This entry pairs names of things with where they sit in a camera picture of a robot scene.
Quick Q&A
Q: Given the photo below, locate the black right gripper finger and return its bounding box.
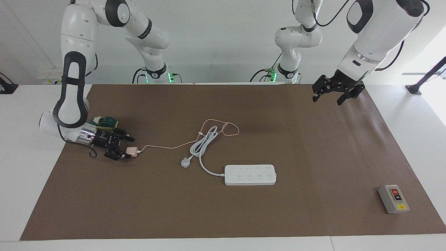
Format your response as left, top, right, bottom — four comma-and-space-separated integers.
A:
105, 147, 132, 161
112, 128, 136, 143

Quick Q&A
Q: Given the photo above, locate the pink charging cable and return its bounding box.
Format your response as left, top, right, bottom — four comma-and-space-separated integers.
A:
138, 119, 240, 154

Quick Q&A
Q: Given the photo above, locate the white power strip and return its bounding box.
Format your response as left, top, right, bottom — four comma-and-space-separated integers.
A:
224, 165, 277, 186

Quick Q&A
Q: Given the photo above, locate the black angled stand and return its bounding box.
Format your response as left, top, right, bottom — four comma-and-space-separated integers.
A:
406, 56, 446, 95

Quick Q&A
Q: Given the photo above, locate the brown table mat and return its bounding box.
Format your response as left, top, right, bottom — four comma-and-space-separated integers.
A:
20, 84, 446, 241

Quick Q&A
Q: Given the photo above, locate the green knife switch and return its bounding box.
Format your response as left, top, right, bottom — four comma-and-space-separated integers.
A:
90, 116, 119, 130

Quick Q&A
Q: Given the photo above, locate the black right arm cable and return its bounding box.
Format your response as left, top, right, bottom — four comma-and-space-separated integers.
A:
57, 122, 99, 159

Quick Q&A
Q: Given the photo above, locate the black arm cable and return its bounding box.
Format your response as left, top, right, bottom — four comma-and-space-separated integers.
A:
292, 0, 431, 70
57, 122, 99, 159

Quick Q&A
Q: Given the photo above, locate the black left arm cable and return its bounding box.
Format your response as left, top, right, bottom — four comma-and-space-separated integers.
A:
292, 0, 431, 70

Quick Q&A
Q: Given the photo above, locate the white power cord with plug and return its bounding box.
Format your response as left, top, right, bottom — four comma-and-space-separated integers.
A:
180, 126, 226, 176

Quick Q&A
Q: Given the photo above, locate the white wall outlet box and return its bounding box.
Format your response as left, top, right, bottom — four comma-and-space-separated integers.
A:
38, 68, 65, 85

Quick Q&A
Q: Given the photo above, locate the black bracket on table edge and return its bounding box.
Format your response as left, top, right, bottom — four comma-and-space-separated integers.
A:
0, 72, 18, 94

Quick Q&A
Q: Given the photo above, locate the grey on-off switch box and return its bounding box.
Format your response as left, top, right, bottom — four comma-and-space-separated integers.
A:
378, 184, 410, 214

